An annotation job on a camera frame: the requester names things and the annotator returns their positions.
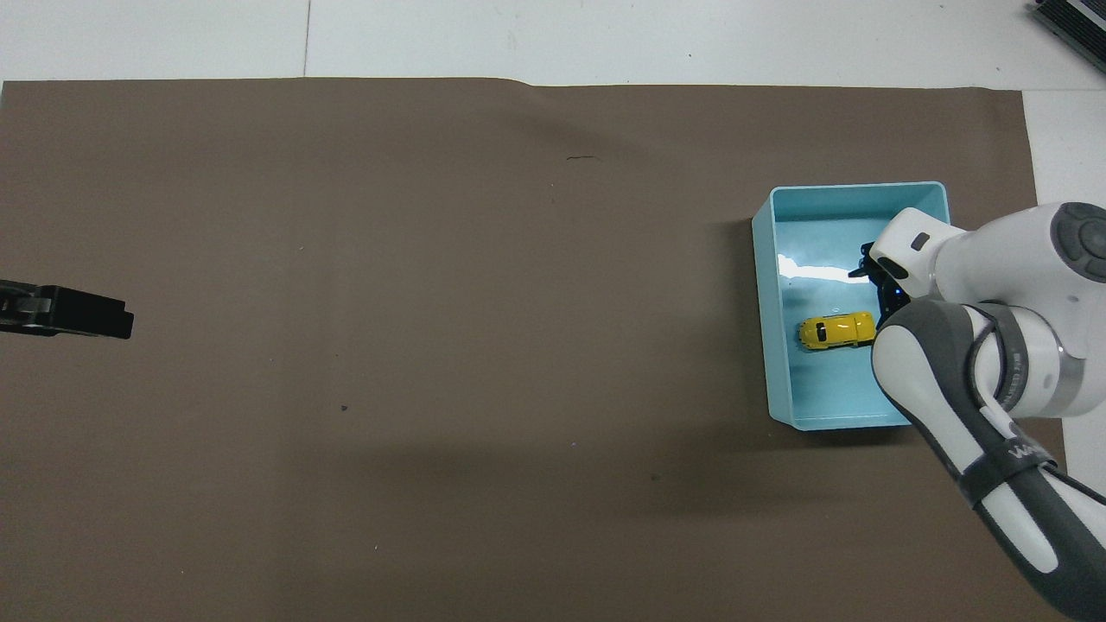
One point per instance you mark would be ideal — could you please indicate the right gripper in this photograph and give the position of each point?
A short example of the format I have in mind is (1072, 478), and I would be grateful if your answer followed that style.
(887, 288)

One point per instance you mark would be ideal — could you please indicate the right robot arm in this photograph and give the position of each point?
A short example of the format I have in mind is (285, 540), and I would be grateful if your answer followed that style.
(968, 259)

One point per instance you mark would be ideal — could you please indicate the yellow toy beetle car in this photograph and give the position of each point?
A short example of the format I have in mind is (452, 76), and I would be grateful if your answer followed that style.
(835, 330)

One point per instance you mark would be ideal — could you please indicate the light blue plastic box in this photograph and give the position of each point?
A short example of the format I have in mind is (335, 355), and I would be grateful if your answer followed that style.
(825, 393)

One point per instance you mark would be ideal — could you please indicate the dark grey ribbed device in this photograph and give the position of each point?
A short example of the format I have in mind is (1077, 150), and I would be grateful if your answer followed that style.
(1076, 22)

